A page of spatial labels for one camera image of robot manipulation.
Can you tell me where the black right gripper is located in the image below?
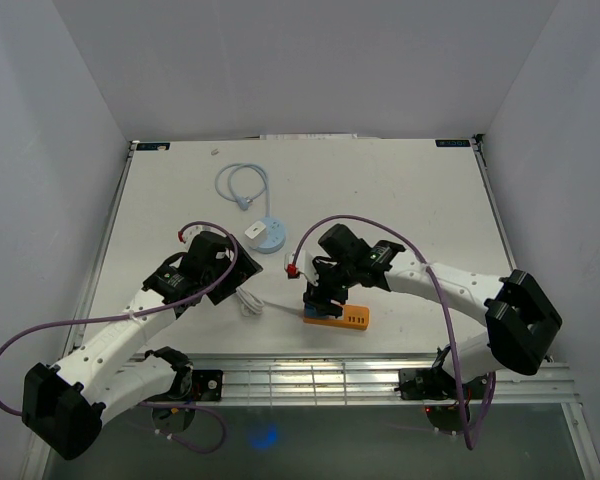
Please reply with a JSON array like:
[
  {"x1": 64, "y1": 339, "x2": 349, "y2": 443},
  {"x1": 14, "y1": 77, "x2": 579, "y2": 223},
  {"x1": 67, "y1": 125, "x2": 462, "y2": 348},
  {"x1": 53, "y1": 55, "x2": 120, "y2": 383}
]
[{"x1": 303, "y1": 258, "x2": 357, "y2": 317}]

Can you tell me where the white usb charger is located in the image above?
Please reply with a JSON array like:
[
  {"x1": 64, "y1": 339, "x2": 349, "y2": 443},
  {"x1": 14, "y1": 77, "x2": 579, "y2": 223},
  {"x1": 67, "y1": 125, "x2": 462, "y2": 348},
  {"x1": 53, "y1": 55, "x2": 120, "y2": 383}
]
[{"x1": 244, "y1": 220, "x2": 267, "y2": 249}]

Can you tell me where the round light blue socket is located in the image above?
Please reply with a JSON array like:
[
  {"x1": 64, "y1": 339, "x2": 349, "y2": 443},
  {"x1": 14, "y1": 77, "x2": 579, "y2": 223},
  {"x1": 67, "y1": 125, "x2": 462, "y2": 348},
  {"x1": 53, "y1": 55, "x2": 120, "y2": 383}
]
[{"x1": 254, "y1": 216, "x2": 287, "y2": 254}]

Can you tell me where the light blue power cable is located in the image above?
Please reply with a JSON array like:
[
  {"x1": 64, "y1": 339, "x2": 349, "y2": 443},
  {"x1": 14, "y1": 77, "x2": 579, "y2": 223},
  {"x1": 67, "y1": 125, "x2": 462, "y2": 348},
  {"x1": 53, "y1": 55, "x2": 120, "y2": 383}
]
[{"x1": 214, "y1": 162, "x2": 274, "y2": 221}]

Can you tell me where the blue cube socket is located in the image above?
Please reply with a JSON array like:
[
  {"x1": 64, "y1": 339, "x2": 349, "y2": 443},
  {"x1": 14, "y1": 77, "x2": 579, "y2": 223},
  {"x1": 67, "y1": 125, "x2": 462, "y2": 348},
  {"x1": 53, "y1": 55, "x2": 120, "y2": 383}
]
[{"x1": 304, "y1": 303, "x2": 337, "y2": 320}]

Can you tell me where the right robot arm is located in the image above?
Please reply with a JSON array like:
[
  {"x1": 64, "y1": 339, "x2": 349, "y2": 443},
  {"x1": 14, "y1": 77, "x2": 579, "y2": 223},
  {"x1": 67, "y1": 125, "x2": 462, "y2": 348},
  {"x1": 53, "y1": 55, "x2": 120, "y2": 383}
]
[{"x1": 286, "y1": 224, "x2": 563, "y2": 400}]

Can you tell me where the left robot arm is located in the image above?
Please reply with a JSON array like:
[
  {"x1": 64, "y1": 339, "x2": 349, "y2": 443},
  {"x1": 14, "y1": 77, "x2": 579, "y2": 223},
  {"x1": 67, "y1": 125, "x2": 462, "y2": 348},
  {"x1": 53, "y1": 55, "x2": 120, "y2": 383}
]
[{"x1": 22, "y1": 231, "x2": 262, "y2": 460}]

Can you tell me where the orange power strip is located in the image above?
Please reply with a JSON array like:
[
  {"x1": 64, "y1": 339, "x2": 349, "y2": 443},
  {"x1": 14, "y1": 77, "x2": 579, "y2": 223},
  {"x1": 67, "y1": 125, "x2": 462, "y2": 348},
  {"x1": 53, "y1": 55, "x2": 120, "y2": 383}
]
[{"x1": 303, "y1": 305, "x2": 370, "y2": 331}]

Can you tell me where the white bundled power cable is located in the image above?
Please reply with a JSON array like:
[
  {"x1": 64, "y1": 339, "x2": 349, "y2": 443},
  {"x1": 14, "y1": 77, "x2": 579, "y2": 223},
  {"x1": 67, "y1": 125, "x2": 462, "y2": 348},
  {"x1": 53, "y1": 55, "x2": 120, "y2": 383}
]
[{"x1": 237, "y1": 288, "x2": 311, "y2": 319}]

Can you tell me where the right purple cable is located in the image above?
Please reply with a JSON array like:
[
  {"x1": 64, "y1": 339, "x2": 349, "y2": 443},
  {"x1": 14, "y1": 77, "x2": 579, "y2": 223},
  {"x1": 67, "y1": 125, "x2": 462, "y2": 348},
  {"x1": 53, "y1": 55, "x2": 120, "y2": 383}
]
[{"x1": 292, "y1": 214, "x2": 497, "y2": 451}]

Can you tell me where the purple cable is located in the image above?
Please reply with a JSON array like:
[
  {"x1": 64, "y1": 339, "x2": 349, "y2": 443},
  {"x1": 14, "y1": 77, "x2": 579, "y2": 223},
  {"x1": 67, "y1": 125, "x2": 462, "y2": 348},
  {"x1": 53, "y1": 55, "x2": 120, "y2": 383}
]
[
  {"x1": 0, "y1": 221, "x2": 240, "y2": 454},
  {"x1": 292, "y1": 214, "x2": 497, "y2": 451}
]

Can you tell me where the light blue wall plug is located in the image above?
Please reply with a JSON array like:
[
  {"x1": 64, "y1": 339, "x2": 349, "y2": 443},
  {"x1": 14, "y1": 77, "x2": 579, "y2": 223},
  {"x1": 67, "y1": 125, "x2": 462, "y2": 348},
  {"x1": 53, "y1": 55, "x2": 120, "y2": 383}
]
[{"x1": 236, "y1": 196, "x2": 254, "y2": 211}]

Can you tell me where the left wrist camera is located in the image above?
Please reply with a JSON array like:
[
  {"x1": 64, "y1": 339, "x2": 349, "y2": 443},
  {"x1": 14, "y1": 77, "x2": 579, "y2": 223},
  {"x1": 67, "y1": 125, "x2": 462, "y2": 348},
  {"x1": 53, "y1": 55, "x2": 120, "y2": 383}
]
[{"x1": 177, "y1": 225, "x2": 204, "y2": 247}]

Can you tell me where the aluminium frame rail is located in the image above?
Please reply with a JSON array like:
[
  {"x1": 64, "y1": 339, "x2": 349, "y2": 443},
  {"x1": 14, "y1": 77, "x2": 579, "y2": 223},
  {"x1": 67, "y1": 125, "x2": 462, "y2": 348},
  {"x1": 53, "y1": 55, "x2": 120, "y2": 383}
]
[{"x1": 192, "y1": 355, "x2": 579, "y2": 407}]

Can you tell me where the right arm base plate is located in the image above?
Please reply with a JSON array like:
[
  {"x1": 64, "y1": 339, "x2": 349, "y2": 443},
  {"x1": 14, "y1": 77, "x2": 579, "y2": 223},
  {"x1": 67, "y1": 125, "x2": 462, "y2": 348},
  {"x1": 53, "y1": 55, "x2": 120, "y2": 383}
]
[{"x1": 395, "y1": 368, "x2": 489, "y2": 401}]

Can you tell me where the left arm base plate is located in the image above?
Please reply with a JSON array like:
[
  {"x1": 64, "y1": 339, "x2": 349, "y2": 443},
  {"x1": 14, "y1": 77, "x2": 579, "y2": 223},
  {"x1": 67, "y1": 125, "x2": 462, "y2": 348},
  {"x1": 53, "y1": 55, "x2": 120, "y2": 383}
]
[{"x1": 148, "y1": 369, "x2": 224, "y2": 403}]

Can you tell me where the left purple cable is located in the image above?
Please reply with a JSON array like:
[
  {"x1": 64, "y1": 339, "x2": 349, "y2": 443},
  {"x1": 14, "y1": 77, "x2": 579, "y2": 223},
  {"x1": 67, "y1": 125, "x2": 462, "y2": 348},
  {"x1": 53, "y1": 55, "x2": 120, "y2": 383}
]
[{"x1": 0, "y1": 221, "x2": 240, "y2": 454}]

